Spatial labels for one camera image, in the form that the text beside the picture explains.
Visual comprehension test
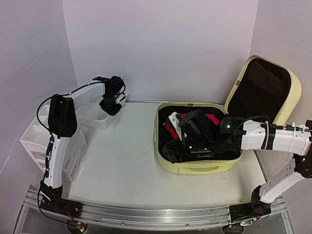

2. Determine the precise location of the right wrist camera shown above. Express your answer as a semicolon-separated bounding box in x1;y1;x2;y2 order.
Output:
168;112;187;141

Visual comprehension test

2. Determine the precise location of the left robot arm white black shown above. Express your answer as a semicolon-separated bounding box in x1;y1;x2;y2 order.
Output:
39;76;128;213

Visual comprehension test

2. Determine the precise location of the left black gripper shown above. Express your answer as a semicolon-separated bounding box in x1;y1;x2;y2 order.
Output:
100;93;123;117

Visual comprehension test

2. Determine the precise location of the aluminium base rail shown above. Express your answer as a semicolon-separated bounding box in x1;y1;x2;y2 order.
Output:
14;186;293;233

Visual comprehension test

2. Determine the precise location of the white plastic drawer organizer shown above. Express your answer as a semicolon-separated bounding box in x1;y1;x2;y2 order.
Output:
19;104;88;183

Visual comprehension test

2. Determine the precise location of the red t-shirt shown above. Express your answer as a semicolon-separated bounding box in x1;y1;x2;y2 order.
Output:
163;114;220;140

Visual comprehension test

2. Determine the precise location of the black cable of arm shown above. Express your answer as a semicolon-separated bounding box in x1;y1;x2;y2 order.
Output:
202;116;271;156
36;96;59;139

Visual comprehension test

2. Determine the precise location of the pale yellow hard-shell suitcase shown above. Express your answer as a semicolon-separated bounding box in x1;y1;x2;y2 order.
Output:
155;56;302;175

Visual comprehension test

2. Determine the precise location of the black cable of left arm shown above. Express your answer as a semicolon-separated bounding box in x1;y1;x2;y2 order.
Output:
36;96;59;139

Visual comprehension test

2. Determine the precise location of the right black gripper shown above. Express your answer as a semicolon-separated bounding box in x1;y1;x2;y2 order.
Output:
163;137;216;165

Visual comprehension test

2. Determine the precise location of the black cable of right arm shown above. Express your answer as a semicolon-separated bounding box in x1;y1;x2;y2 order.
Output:
202;116;271;156

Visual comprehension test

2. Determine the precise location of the white perforated plastic basket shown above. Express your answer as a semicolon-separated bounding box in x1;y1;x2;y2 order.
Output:
70;82;128;130

